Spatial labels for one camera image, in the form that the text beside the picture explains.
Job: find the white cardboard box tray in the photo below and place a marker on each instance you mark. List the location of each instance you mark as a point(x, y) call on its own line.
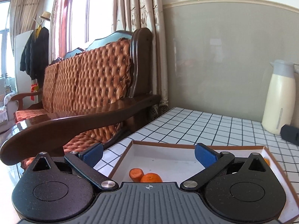
point(177, 163)

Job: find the checkered white tablecloth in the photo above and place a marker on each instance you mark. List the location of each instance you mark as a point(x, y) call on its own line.
point(184, 126)

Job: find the wooden sofa with orange cushions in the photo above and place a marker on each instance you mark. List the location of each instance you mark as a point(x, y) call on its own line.
point(85, 101)

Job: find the cream thermos jug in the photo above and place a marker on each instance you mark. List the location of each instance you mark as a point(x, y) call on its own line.
point(280, 100)

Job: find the white armchair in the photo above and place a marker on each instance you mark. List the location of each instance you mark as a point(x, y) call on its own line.
point(8, 108)

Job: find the black coat on rack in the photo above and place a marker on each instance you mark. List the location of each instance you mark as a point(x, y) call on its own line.
point(35, 56)

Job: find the window with red frame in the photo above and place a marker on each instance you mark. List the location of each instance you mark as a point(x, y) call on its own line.
point(77, 23)

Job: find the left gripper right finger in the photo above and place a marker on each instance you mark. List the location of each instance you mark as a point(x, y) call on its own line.
point(213, 162)

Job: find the orange carrot piece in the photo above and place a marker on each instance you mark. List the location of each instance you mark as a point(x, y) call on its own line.
point(136, 174)

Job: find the orange tangerine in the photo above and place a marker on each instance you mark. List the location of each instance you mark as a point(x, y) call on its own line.
point(151, 178)

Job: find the straw hat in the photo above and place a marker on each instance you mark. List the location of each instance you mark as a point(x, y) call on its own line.
point(45, 16)

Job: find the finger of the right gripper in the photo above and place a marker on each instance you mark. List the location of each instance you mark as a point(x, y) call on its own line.
point(290, 134)

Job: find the beige curtain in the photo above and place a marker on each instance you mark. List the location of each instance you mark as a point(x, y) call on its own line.
point(145, 20)

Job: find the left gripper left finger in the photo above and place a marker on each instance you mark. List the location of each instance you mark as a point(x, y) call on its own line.
point(83, 163)

